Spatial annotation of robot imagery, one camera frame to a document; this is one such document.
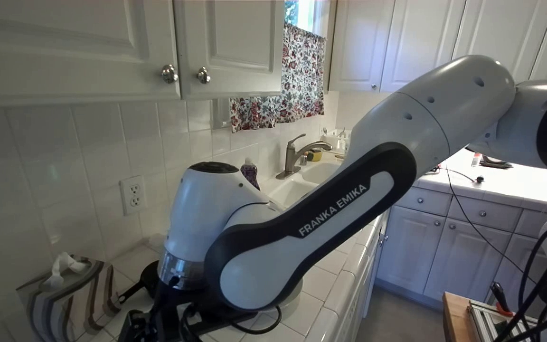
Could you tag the white under-counter cabinet door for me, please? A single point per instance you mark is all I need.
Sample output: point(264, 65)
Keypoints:
point(368, 278)

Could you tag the purple dish soap bottle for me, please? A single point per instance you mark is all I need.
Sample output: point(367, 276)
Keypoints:
point(249, 173)

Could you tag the white upper cabinet door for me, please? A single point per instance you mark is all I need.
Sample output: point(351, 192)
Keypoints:
point(228, 38)
point(65, 44)

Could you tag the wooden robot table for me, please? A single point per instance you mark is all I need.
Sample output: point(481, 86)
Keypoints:
point(456, 316)

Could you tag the white lower cabinet drawer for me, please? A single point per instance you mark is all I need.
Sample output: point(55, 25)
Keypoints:
point(427, 200)
point(482, 213)

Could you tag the white crumpled paper towel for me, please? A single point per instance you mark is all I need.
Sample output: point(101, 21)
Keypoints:
point(65, 264)

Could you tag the white double sink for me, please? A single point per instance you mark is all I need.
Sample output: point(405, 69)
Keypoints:
point(298, 186)

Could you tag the round metal cabinet knob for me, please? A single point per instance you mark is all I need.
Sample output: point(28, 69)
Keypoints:
point(167, 72)
point(201, 74)

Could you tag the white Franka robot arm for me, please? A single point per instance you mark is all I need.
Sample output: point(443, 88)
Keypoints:
point(374, 164)

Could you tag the white wall outlet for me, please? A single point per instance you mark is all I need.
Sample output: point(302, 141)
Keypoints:
point(131, 194)

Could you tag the floral window curtain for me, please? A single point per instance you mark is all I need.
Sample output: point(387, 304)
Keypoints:
point(298, 76)

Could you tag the metal kitchen faucet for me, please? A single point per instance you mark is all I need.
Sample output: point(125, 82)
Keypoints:
point(292, 154)

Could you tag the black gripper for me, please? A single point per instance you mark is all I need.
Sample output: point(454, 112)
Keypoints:
point(165, 314)

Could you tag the striped dish towel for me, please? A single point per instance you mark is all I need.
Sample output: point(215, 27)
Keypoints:
point(70, 304)

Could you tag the white lower cabinet door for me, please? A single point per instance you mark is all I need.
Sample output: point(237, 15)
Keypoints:
point(408, 249)
point(465, 259)

